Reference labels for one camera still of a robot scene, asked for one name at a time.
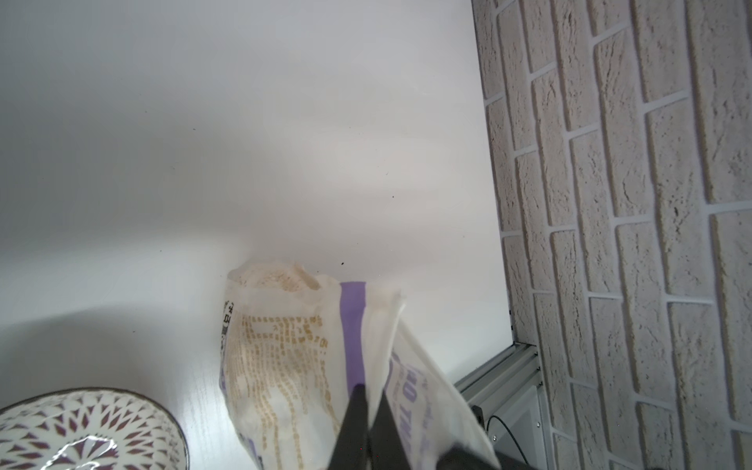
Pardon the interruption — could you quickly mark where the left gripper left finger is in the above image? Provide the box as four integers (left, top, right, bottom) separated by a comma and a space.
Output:
327, 384, 369, 470

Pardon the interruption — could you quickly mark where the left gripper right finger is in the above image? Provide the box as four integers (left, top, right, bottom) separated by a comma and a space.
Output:
369, 393, 410, 470

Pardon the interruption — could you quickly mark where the oats bag white purple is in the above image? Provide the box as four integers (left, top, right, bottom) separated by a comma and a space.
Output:
219, 264, 499, 469

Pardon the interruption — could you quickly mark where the patterned breakfast bowl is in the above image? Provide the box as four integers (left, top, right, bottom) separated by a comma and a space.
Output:
1, 388, 190, 470

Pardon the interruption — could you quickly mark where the aluminium mounting rail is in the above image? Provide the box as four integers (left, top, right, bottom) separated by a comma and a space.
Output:
456, 343, 556, 469

